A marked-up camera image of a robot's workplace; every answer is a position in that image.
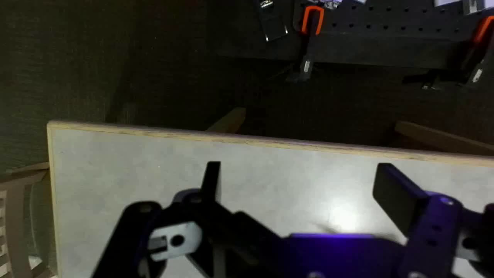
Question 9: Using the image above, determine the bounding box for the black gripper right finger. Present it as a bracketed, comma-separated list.
[372, 161, 494, 278]

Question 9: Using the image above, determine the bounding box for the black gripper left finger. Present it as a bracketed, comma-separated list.
[91, 160, 282, 278]

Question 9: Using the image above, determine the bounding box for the tan wooden beam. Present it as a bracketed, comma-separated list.
[393, 120, 494, 155]
[205, 106, 248, 135]

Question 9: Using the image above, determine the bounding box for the black perforated mounting board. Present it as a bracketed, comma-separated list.
[220, 0, 494, 70]

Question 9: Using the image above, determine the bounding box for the black device with metal clips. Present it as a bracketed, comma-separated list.
[256, 0, 293, 43]

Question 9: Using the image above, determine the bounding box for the orange handled bar clamp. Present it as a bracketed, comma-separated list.
[403, 13, 494, 90]
[284, 2, 327, 83]

